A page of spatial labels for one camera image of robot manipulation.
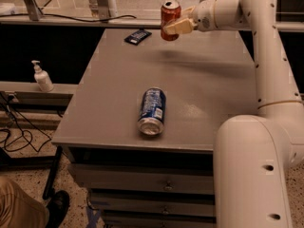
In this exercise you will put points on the blue pepsi can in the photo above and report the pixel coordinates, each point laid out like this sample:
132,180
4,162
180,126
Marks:
152,112

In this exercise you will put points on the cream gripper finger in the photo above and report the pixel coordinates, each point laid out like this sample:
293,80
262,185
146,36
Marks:
187,13
180,26

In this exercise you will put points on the blue tape on floor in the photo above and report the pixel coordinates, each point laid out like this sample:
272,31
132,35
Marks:
93,217

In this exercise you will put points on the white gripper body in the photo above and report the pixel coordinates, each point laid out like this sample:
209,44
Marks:
204,17

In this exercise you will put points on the black metal stand leg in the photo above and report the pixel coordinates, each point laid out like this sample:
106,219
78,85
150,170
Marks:
49,191

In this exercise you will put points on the grey drawer cabinet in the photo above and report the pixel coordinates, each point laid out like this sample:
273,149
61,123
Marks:
162,181

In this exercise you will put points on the white pump bottle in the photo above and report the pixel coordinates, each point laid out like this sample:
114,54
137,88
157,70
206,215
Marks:
41,77

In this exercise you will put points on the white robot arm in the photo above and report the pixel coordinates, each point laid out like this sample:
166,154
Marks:
252,153

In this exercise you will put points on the black shoe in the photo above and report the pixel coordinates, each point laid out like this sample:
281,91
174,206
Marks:
57,208

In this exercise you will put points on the tan trouser leg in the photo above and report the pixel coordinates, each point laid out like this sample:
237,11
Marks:
18,209

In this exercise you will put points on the red coke can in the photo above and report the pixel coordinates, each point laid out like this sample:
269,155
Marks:
170,11

